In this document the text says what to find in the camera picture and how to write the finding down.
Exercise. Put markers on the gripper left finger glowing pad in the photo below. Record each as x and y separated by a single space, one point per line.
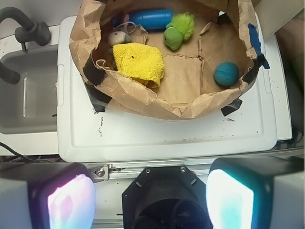
46 196

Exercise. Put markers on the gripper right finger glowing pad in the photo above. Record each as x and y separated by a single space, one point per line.
264 192

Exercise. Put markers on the blue yarn ball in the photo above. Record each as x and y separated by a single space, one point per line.
226 74

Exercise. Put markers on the white plastic lid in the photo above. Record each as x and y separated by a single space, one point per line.
85 135

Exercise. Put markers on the grey sink basin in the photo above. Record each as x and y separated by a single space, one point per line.
30 106

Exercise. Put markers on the brown paper bag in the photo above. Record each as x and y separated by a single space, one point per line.
225 31

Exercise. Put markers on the black sink faucet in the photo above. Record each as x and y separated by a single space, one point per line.
29 31

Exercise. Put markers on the yellow folded towel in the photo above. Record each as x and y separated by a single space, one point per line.
142 63

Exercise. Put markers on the grey plush mouse toy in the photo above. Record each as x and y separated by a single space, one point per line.
121 33

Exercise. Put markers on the green plush turtle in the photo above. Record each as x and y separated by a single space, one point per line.
179 30

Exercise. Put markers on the blue plastic cylinder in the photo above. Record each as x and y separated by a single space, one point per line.
148 19

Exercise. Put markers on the black octagonal mount plate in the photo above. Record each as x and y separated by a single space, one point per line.
170 202

